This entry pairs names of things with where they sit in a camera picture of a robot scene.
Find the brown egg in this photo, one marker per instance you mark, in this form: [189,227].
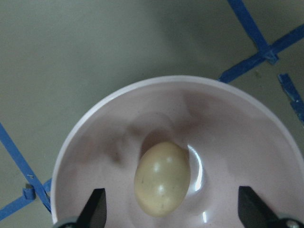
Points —
[162,179]

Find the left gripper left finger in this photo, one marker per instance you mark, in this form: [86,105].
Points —
[94,213]

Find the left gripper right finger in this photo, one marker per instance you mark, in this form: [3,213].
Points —
[252,211]

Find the pink bowl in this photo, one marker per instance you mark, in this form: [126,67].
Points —
[232,139]

